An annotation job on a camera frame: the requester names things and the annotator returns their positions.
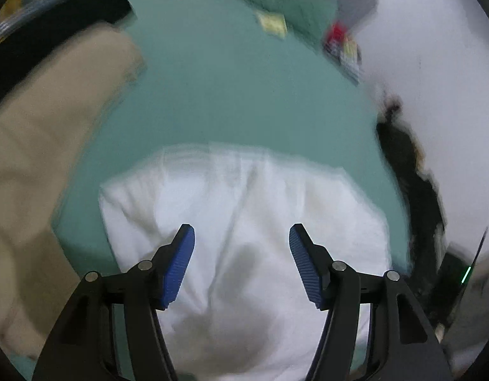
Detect black clothes pile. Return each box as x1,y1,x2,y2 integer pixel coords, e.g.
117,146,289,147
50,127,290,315
376,95,445,326

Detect yellow packet on bed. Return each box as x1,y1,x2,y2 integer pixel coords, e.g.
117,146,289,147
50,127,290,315
255,11,288,39

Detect green pillow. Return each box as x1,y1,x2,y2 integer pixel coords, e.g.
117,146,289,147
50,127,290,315
245,0,338,51

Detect tablet with dark screen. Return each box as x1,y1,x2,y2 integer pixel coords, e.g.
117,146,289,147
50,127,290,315
0,0,66,43

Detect white hooded jacket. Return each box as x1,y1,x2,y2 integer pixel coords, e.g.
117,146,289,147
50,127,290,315
99,145,391,380

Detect green bed sheet mattress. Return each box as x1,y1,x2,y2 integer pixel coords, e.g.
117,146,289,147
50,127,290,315
53,0,407,273

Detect stack of books and papers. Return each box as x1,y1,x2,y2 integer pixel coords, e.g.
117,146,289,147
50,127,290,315
324,36,363,84

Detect beige folded garment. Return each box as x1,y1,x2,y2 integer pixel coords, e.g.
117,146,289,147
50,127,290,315
0,25,144,359

